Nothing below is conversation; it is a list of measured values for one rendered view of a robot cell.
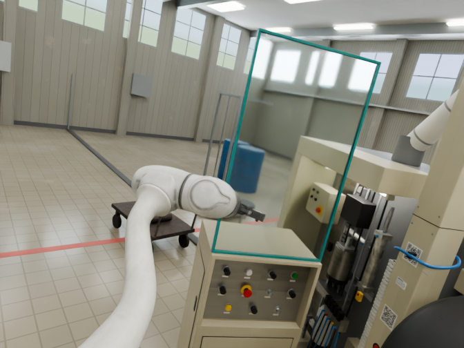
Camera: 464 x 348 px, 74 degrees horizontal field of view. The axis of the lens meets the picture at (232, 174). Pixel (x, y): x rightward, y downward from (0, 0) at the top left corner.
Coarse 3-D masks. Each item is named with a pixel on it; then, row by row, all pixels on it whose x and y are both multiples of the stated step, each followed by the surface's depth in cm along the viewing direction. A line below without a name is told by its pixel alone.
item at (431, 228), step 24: (456, 96) 113; (456, 120) 112; (456, 144) 110; (432, 168) 118; (456, 168) 109; (432, 192) 117; (456, 192) 109; (432, 216) 115; (456, 216) 112; (408, 240) 124; (432, 240) 114; (456, 240) 115; (408, 264) 122; (432, 264) 116; (408, 288) 121; (432, 288) 119; (408, 312) 120; (384, 336) 129
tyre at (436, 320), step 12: (444, 300) 102; (456, 300) 100; (420, 312) 101; (432, 312) 99; (444, 312) 97; (456, 312) 96; (408, 324) 101; (420, 324) 98; (432, 324) 96; (444, 324) 94; (456, 324) 93; (396, 336) 101; (408, 336) 98; (420, 336) 95; (432, 336) 93; (444, 336) 91; (456, 336) 90
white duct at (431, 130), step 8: (448, 104) 147; (440, 112) 151; (448, 112) 147; (424, 120) 161; (432, 120) 154; (440, 120) 151; (416, 128) 164; (424, 128) 158; (432, 128) 155; (440, 128) 153; (416, 136) 162; (424, 136) 159; (432, 136) 157; (440, 136) 157; (416, 144) 164; (424, 144) 162; (432, 144) 162
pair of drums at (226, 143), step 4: (224, 140) 761; (228, 140) 754; (224, 144) 757; (228, 144) 746; (224, 148) 756; (228, 148) 747; (232, 148) 741; (224, 152) 755; (224, 156) 755; (220, 160) 772; (224, 160) 755; (220, 164) 769; (224, 164) 756; (220, 168) 768; (228, 168) 753; (220, 172) 767; (220, 176) 767
